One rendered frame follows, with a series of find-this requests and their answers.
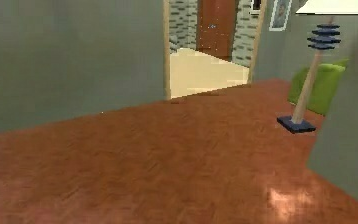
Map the green sofa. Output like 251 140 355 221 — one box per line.
287 58 350 117

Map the framed wall picture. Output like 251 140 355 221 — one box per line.
268 0 293 32

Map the brown wooden room door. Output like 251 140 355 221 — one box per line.
196 0 237 62

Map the floor lamp with blue base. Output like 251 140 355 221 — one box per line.
276 0 358 135

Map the white framed window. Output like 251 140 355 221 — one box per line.
249 0 263 14

